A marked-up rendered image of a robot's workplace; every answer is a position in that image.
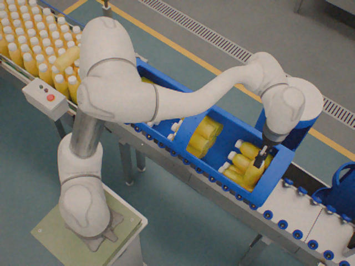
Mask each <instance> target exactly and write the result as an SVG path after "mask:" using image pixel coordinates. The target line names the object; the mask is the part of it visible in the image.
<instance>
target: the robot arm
mask: <svg viewBox="0 0 355 266"><path fill-rule="evenodd" d="M80 43H81V46H80V61H79V76H80V79H81V81H82V82H81V83H80V84H79V87H78V89H77V103H78V106H77V112H76V116H75V121H74V126H73V132H72V133H70V134H68V135H67V136H65V137H64V138H63V139H62V141H61V142H60V144H59V147H58V171H59V179H60V184H61V185H62V192H61V196H60V200H59V209H60V213H61V215H62V217H63V219H64V221H65V222H64V227H65V228H66V229H69V230H71V231H73V233H74V234H75V235H77V236H78V237H79V238H80V239H81V240H82V241H83V242H84V243H85V244H87V246H88V247H89V248H90V250H91V251H92V252H96V251H97V250H98V249H99V246H100V244H101V243H102V242H103V241H104V239H105V238H107V239H110V240H111V241H113V242H117V240H118V237H117V236H116V235H115V234H114V233H113V230H114V229H115V227H116V226H117V225H119V224H120V223H121V222H122V221H123V220H124V217H123V215H122V214H119V213H117V212H115V211H114V210H112V209H111V208H110V207H109V206H108V205H107V203H106V198H105V194H104V189H103V184H102V173H101V169H102V157H103V147H102V145H101V144H100V142H99V140H100V137H101V134H102V133H103V130H104V126H105V122H106V121H111V122H122V123H140V122H154V121H161V120H168V119H178V118H184V117H191V116H195V115H197V114H199V113H201V112H204V111H206V110H207V109H209V108H211V107H212V106H213V105H214V104H215V103H216V102H218V101H219V99H220V98H221V97H222V96H224V95H225V94H226V93H227V92H228V91H229V90H230V89H231V88H232V87H233V86H235V84H243V85H244V88H245V89H246V90H248V91H250V92H252V93H254V94H255V95H257V96H259V97H260V99H261V101H262V104H263V106H264V109H265V115H266V117H267V118H266V121H265V123H264V126H263V133H262V139H263V145H262V146H261V150H260V151H258V154H257V156H255V161H254V163H253V166H255V167H256V168H258V169H259V168H260V167H261V165H262V163H263V162H264V161H265V160H266V158H267V156H268V154H269V153H270V152H271V151H272V148H273V147H274V146H277V145H280V144H281V142H282V141H283V140H285V138H286V137H287V135H288V134H289V133H290V132H291V130H292V129H293V128H294V127H295V126H296V125H297V123H298V122H299V121H300V119H301V117H302V115H303V112H304V109H305V105H306V99H305V95H304V93H303V92H302V91H301V90H300V89H298V88H295V87H292V86H289V84H288V80H287V77H286V75H285V73H284V71H283V70H282V68H281V67H280V65H279V63H278V61H277V60H276V59H275V58H274V57H273V56H272V55H270V54H269V53H265V52H259V53H256V54H254V55H253V56H251V58H249V60H248V62H247V64H246V65H243V66H235V67H232V68H229V69H228V70H226V71H225V72H223V73H222V74H220V75H219V76H217V77H216V78H215V79H213V80H212V81H210V82H209V83H207V84H206V85H205V86H204V87H202V88H201V89H200V90H198V91H196V92H193V93H182V92H179V91H174V90H170V89H167V88H163V87H161V86H159V85H156V84H150V83H145V82H142V81H141V77H140V76H139V74H138V71H137V67H136V57H135V52H134V48H133V44H132V42H131V39H130V37H129V35H128V33H127V31H126V30H125V29H124V27H123V26H122V25H121V24H120V23H119V22H118V21H116V20H113V19H111V18H108V17H99V18H96V19H93V20H91V21H89V22H88V23H87V25H86V26H85V28H84V30H83V32H82V36H81V39H80Z"/></svg>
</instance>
